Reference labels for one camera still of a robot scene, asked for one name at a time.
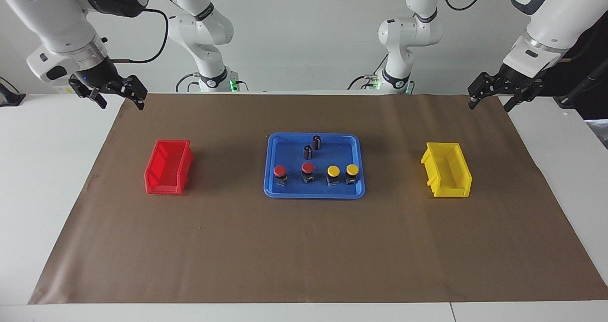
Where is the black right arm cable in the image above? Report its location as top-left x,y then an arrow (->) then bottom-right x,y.
112,8 -> 170,65

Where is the yellow plastic bin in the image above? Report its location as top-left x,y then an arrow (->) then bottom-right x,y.
420,142 -> 473,199

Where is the black clamp mount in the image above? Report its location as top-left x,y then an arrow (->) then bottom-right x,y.
0,76 -> 27,107

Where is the black base cable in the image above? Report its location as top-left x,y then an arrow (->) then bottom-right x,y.
176,73 -> 202,93
347,67 -> 388,91

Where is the black stand pole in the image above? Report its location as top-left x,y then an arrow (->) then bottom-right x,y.
553,73 -> 608,109

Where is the blue plastic tray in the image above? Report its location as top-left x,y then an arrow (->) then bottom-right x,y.
264,132 -> 366,199

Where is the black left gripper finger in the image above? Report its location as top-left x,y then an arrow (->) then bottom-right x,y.
467,72 -> 491,110
503,92 -> 528,113

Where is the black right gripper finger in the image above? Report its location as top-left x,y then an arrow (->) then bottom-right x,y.
124,75 -> 148,111
88,88 -> 108,109

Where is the brown paper mat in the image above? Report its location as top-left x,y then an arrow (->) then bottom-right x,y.
28,93 -> 608,305

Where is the red plastic bin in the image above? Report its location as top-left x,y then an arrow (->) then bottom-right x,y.
144,139 -> 194,195

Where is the black background panel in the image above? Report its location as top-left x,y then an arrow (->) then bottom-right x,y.
534,9 -> 608,121

